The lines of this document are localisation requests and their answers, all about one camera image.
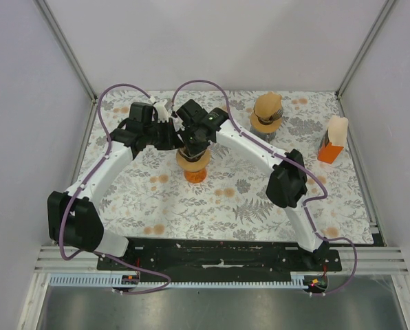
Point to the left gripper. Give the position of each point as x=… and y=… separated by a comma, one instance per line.
x=173, y=140

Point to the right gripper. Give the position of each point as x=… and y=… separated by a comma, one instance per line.
x=194, y=150

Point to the orange glass dripper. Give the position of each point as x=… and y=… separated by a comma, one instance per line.
x=195, y=177

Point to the glass coffee server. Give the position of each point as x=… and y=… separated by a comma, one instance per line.
x=267, y=137

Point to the brown paper coffee filter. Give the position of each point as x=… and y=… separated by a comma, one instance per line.
x=268, y=107

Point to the orange coffee filter box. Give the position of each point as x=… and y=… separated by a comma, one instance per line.
x=334, y=139

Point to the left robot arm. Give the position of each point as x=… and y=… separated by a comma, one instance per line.
x=73, y=216

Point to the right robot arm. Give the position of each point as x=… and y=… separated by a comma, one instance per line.
x=287, y=175

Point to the floral table mat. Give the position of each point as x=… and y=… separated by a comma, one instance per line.
x=152, y=198

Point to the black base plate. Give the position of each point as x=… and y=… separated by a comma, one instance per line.
x=222, y=260

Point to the blue cable duct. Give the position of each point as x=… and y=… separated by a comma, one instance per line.
x=127, y=281

